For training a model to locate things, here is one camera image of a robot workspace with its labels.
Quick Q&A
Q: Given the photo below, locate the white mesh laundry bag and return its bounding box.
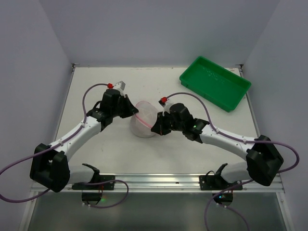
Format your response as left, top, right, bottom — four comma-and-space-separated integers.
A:
129, 101, 158, 138

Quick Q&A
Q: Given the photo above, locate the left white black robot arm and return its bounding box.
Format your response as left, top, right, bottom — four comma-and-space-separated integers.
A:
29, 87, 138, 193

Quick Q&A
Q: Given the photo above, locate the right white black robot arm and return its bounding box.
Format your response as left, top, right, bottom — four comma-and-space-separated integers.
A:
151, 103, 283, 189

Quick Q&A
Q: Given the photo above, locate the green plastic tray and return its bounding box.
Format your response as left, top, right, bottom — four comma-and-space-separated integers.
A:
179, 56, 251, 112

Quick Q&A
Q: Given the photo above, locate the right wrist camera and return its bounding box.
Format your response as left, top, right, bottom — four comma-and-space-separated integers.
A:
158, 97, 174, 114

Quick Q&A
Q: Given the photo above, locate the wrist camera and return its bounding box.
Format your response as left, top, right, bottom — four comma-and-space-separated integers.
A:
158, 97, 174, 114
107, 81, 126, 92

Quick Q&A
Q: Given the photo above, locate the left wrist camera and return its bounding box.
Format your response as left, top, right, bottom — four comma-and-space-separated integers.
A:
107, 81, 126, 92

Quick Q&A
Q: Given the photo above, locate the aluminium mounting rail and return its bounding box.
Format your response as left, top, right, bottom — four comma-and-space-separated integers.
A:
30, 172, 284, 193

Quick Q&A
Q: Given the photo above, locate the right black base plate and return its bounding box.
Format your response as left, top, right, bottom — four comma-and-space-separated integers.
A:
199, 170, 243, 191

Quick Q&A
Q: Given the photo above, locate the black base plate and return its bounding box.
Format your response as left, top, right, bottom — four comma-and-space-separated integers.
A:
72, 175, 116, 191
199, 170, 243, 191

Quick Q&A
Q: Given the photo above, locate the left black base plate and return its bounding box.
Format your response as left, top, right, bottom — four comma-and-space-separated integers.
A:
72, 175, 116, 191

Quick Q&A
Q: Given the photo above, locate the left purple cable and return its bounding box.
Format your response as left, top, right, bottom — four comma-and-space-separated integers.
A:
0, 83, 129, 209

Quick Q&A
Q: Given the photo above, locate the purple cable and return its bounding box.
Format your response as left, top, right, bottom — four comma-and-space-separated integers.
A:
167, 92, 300, 231
0, 83, 129, 209

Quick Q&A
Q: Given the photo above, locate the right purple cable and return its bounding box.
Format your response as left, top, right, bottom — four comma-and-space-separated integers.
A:
167, 92, 300, 231

